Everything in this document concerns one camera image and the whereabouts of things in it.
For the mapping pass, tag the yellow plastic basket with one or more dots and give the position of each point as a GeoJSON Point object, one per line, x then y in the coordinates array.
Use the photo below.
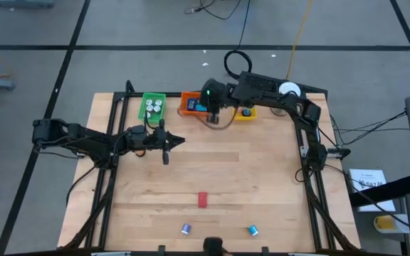
{"type": "Point", "coordinates": [253, 115]}

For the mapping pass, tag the white paper sheet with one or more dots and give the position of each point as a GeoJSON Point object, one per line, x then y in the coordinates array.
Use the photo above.
{"type": "Point", "coordinates": [368, 177]}

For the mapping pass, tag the purple spool bottom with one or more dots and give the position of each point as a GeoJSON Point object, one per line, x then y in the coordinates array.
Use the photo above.
{"type": "Point", "coordinates": [185, 228]}

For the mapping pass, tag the orange plastic basket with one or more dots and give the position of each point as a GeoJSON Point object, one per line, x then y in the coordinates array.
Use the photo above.
{"type": "Point", "coordinates": [183, 103]}

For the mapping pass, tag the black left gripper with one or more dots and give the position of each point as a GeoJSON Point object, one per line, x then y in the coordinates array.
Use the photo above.
{"type": "Point", "coordinates": [144, 139]}

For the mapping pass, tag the black metal table frame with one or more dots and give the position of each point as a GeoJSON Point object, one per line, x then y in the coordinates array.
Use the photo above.
{"type": "Point", "coordinates": [171, 94]}

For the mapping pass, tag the white yellow container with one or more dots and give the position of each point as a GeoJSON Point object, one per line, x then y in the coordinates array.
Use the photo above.
{"type": "Point", "coordinates": [386, 223]}

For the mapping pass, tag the black mesh computer case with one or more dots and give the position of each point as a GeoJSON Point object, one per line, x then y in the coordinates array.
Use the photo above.
{"type": "Point", "coordinates": [262, 80]}

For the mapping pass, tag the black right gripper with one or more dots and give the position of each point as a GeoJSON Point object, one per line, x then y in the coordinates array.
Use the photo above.
{"type": "Point", "coordinates": [214, 94]}

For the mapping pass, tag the black flat bar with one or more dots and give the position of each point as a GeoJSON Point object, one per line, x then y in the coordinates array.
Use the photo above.
{"type": "Point", "coordinates": [386, 191]}

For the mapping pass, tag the teal white charger plug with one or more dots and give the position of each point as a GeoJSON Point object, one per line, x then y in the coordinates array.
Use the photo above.
{"type": "Point", "coordinates": [252, 230]}

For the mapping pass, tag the white faced charger plug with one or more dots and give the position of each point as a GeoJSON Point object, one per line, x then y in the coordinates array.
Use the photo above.
{"type": "Point", "coordinates": [149, 108]}

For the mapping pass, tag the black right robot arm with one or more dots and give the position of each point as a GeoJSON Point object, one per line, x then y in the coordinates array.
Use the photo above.
{"type": "Point", "coordinates": [283, 101]}

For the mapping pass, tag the white mushroom lamp brass base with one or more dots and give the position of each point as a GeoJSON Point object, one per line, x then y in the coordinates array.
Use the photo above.
{"type": "Point", "coordinates": [290, 87]}

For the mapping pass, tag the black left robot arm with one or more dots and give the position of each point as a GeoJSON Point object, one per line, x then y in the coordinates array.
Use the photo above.
{"type": "Point", "coordinates": [91, 138]}

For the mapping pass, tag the red eraser block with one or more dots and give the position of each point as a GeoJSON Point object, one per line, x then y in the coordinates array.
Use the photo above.
{"type": "Point", "coordinates": [202, 200]}

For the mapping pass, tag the green plastic basket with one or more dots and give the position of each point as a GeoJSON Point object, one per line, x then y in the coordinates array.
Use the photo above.
{"type": "Point", "coordinates": [154, 95]}

